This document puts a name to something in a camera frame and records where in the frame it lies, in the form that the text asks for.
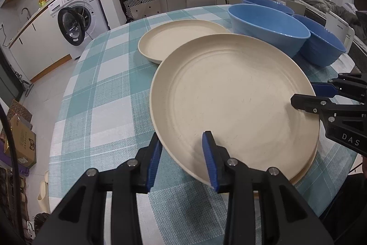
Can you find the metal kitchen faucet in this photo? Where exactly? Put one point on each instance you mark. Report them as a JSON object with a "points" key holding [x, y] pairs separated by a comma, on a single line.
{"points": [[26, 11]]}

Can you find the yellow bottle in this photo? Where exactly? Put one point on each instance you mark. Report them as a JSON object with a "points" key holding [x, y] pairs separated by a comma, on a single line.
{"points": [[41, 1]]}

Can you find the white washing machine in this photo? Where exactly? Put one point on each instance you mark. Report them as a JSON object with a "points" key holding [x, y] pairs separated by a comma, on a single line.
{"points": [[86, 12]]}

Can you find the light blue bowl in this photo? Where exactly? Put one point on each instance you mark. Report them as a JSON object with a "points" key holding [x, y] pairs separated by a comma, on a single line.
{"points": [[266, 29]]}

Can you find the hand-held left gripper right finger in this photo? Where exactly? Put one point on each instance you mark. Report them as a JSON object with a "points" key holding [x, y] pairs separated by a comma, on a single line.
{"points": [[210, 159]]}

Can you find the dark green jacket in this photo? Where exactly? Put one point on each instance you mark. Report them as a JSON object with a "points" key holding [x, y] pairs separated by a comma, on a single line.
{"points": [[324, 2]]}

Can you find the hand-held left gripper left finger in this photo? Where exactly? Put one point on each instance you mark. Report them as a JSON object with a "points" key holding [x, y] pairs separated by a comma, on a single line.
{"points": [[153, 159]]}

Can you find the black patterned chair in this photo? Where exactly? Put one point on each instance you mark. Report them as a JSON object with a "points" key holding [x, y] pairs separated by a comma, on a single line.
{"points": [[140, 5]]}

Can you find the beige plate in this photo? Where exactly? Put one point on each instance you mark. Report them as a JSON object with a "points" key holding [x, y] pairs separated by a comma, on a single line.
{"points": [[308, 166], [172, 38], [229, 95]]}

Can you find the person's dark clothing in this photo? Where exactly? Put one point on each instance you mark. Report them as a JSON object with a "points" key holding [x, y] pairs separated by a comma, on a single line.
{"points": [[347, 204]]}

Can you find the white kitchen counter cabinet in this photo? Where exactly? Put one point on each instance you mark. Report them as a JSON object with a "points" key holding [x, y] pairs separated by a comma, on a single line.
{"points": [[34, 44]]}

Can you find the white electric kettle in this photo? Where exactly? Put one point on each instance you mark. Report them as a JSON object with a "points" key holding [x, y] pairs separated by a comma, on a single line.
{"points": [[339, 28]]}

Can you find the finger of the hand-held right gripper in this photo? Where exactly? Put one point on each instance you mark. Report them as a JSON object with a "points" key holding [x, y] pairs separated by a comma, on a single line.
{"points": [[309, 103], [322, 90]]}

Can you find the beige slipper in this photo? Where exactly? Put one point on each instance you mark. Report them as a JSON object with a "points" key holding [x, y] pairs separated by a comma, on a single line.
{"points": [[43, 193]]}

